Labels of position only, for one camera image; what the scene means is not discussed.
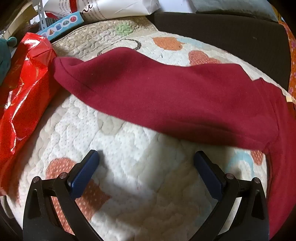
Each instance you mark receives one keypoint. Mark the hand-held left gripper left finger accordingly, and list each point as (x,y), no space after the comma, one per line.
(84,172)

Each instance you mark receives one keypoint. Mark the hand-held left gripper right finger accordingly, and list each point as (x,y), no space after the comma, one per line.
(208,173)

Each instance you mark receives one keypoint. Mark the dark red garment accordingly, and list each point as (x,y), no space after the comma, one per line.
(161,92)

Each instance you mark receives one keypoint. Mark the quilted heart-print blanket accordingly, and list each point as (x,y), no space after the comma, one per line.
(129,162)

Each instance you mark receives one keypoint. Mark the shiny red gift bag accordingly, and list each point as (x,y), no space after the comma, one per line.
(25,92)

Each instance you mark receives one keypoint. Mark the teal cloth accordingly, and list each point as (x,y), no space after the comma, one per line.
(4,58)

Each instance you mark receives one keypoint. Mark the dark brown sofa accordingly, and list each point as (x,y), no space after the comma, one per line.
(231,32)

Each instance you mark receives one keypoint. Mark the orange floral cloth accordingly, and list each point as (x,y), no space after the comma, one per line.
(292,58)

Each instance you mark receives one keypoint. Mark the blue toy box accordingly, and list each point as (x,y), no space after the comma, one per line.
(62,24)

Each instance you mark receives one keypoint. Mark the white printed plastic bag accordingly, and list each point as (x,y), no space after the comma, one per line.
(115,8)

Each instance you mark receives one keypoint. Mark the grey pillow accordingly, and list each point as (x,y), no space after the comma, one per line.
(231,7)

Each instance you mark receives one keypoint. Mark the slotted metal bracket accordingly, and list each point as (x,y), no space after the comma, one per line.
(41,16)

